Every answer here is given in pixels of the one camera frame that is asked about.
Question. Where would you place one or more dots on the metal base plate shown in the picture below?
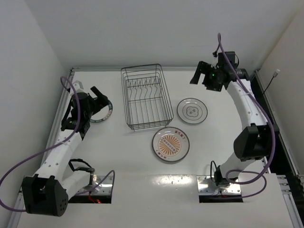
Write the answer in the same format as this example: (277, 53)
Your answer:
(102, 188)
(206, 187)

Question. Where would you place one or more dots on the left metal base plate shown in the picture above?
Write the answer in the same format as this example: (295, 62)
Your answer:
(102, 188)

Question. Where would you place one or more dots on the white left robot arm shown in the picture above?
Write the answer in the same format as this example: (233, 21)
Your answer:
(47, 192)

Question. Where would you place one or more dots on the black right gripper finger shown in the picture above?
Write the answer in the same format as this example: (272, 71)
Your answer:
(207, 71)
(201, 69)

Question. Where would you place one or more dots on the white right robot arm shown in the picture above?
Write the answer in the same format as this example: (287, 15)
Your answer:
(258, 137)

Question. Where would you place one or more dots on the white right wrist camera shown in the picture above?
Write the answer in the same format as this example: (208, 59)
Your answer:
(214, 63)

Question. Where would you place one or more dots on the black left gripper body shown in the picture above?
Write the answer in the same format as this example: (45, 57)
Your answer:
(95, 101)

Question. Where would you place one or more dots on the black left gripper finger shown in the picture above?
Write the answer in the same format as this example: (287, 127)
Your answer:
(103, 101)
(96, 91)

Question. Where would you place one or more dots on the white plate grey flower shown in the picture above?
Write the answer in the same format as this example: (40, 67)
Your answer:
(192, 111)

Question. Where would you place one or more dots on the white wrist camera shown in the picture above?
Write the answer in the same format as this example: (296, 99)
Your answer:
(214, 63)
(77, 87)

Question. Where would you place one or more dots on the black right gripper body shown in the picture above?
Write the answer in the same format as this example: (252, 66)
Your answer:
(206, 77)

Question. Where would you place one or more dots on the white plate dark blue rim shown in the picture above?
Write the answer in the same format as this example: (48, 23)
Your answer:
(110, 110)

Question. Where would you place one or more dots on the white wall plug with cable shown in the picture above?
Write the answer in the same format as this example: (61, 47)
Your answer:
(274, 75)

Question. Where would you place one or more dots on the orange sunburst plate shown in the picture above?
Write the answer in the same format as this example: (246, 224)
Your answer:
(170, 144)

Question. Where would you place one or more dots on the grey wire dish rack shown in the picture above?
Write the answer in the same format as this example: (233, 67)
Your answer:
(146, 99)

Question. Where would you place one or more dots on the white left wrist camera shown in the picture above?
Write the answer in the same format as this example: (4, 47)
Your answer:
(77, 87)

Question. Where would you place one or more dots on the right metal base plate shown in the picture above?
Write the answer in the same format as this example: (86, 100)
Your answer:
(206, 187)

